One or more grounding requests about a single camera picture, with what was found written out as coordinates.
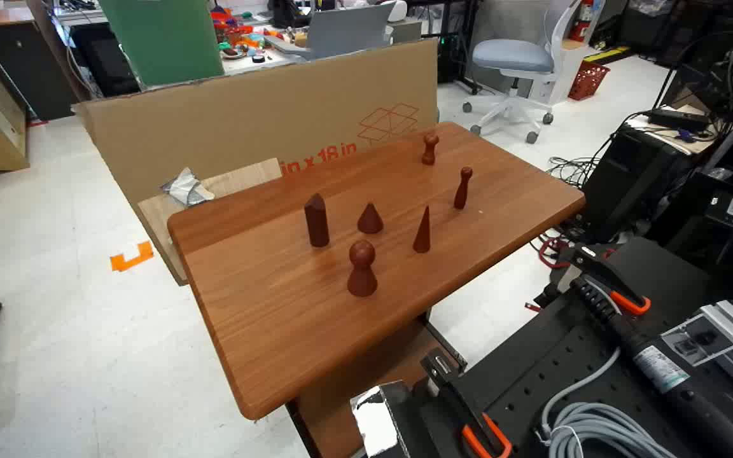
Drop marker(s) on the tall slim brown wooden cone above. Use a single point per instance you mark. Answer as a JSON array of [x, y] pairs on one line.
[[423, 239]]

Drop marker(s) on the short brown wooden cone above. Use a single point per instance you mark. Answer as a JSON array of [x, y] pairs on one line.
[[371, 223]]

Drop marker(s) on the large brown wooden pawn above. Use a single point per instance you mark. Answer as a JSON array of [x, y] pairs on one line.
[[362, 275]]

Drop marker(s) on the bullet-shaped brown wooden piece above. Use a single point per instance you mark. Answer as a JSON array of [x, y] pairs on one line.
[[317, 223]]

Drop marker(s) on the small hourglass brown wooden piece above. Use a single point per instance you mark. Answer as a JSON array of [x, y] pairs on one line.
[[428, 153]]

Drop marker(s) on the slim brown wooden pawn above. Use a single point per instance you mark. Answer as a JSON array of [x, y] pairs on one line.
[[462, 194]]

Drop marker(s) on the large cardboard box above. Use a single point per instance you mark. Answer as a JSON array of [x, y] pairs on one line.
[[240, 118]]

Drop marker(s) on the crumpled silver foil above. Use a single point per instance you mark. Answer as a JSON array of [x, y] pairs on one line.
[[187, 190]]

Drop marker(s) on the shiny metal block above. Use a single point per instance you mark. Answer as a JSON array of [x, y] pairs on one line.
[[376, 424]]

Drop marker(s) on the grey laptop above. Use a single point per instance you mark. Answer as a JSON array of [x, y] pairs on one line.
[[350, 29]]

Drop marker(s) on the grey office chair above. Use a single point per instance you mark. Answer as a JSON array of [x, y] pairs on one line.
[[511, 55]]

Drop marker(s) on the colourful clutter pile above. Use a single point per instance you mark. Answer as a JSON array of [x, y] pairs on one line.
[[247, 34]]

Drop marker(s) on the red basket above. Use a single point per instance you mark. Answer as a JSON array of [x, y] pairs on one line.
[[589, 81]]

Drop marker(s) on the black equipment box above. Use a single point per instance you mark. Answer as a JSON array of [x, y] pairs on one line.
[[630, 180]]

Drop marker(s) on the green board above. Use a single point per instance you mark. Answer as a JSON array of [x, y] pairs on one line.
[[164, 39]]

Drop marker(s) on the red fire extinguisher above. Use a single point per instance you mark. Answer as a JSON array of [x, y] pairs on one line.
[[582, 22]]

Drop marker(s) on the black tube with white label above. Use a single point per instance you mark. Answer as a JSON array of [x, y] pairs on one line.
[[663, 371]]

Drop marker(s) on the white printed paper label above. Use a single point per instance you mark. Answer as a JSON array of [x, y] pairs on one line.
[[696, 339]]

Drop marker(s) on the black cabinet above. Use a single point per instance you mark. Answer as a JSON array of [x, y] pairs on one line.
[[37, 67]]

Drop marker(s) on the brown desk pedestal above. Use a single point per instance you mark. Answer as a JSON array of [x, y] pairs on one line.
[[357, 373]]

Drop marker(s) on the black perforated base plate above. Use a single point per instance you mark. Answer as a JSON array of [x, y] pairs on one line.
[[536, 365]]

